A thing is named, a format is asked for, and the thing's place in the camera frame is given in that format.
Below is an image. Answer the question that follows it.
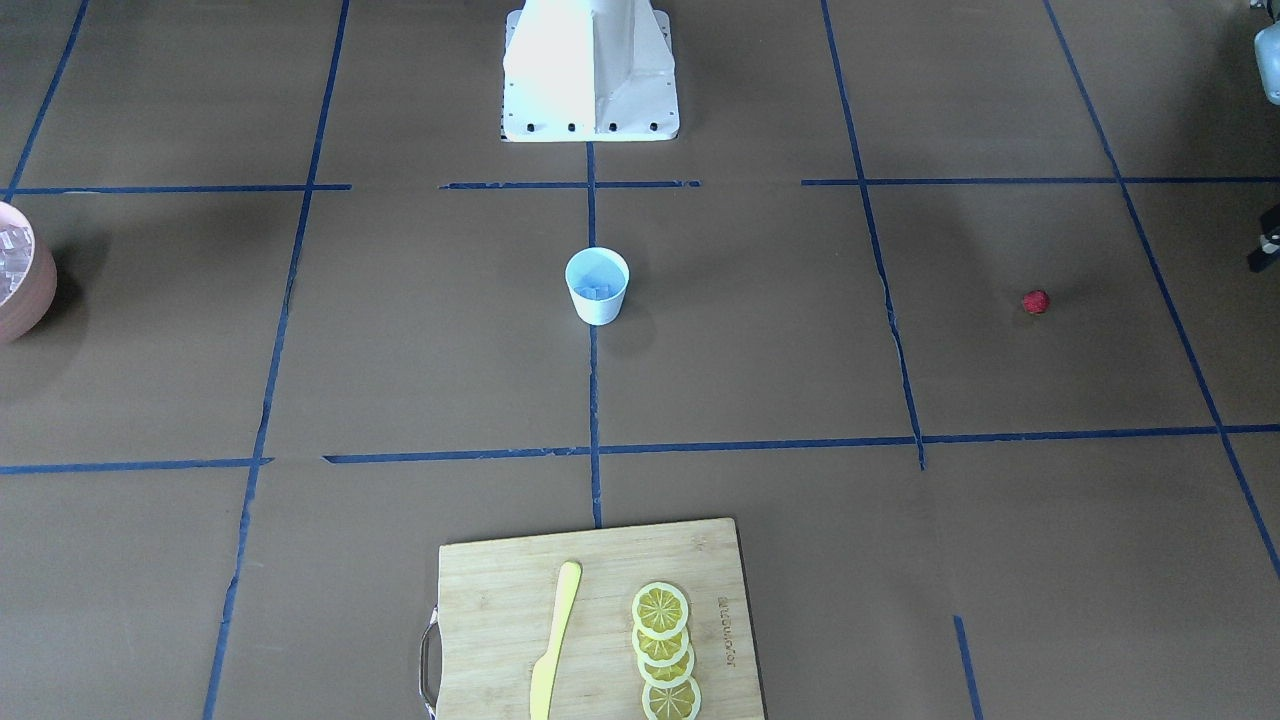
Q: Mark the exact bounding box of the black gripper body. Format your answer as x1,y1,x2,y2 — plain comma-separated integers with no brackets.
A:
1247,205,1280,273

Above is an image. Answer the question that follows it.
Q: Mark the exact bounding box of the red strawberry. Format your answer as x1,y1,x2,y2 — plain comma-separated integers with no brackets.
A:
1021,290,1051,316

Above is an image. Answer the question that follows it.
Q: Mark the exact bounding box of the clear ice cube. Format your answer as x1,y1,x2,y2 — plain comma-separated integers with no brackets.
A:
570,274,626,302

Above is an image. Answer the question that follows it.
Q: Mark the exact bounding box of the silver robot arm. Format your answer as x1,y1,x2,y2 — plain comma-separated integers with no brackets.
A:
1247,15,1279,273

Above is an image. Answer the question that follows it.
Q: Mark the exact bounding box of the light blue paper cup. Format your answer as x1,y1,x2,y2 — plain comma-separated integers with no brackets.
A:
564,247,631,325

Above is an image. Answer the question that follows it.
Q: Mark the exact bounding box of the yellow plastic knife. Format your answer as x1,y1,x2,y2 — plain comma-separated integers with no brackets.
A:
527,561,582,719

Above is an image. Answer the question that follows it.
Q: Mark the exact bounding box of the wooden cutting board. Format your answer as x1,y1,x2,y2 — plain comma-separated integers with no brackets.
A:
419,518,765,719

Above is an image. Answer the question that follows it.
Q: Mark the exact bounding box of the pink bowl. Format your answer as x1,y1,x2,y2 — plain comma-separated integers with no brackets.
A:
1,202,58,345

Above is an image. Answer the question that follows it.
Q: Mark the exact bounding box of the white pedestal column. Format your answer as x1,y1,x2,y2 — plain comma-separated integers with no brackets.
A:
500,1,681,143

